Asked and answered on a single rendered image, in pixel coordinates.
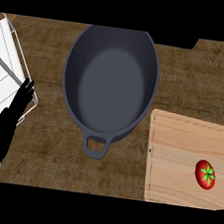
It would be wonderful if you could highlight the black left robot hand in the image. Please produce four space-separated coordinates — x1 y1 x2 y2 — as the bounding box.
0 73 37 170

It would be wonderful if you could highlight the pale wooden cutting board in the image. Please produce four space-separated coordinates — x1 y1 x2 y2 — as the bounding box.
139 107 224 213

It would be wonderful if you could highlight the red tomato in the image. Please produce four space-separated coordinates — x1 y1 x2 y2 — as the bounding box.
192 159 218 191

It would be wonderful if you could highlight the white wire basket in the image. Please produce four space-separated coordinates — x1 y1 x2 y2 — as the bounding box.
0 11 51 148

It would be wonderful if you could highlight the black appliance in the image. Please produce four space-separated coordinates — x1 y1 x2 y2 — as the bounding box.
151 32 199 52

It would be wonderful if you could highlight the dark grey oval pot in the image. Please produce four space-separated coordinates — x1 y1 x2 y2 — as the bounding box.
52 21 167 167

